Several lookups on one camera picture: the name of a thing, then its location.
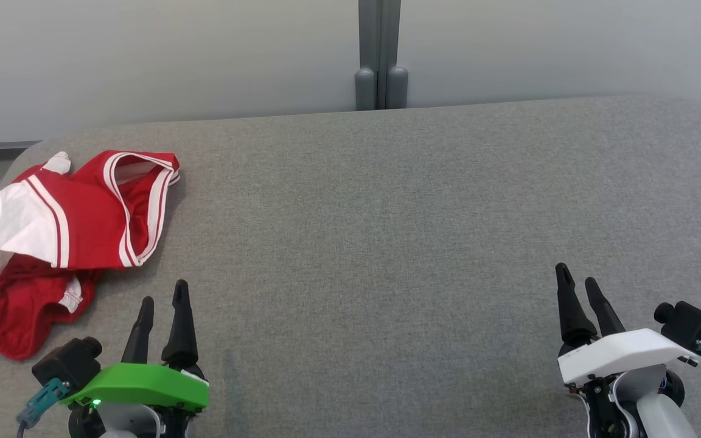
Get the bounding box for grey partition post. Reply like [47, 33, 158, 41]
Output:
[355, 0, 409, 111]

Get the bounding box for red Bulls basketball jersey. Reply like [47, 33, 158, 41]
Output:
[0, 150, 181, 287]

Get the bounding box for red white-striped shorts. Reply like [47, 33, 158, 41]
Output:
[0, 225, 103, 361]

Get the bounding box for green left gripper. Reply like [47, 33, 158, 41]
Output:
[61, 279, 210, 438]

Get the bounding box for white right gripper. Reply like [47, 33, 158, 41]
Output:
[555, 263, 701, 396]

